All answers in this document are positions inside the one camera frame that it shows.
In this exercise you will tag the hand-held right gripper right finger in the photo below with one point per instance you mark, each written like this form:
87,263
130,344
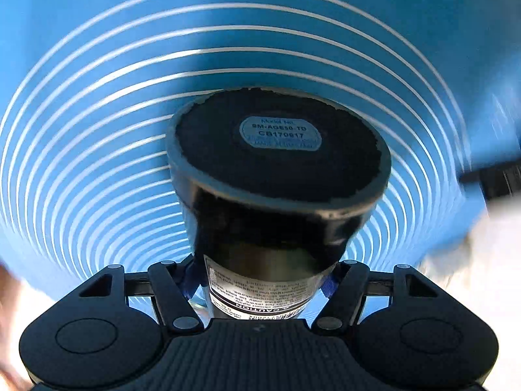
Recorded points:
346,293

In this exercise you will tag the black cup with white label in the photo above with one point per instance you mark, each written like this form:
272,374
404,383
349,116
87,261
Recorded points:
276,163

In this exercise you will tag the blue mat with white lines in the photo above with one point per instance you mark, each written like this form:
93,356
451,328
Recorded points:
101,130

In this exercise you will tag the dark blurred object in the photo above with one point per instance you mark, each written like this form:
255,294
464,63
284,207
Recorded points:
494,181

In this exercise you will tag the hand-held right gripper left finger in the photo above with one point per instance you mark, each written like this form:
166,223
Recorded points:
169,293

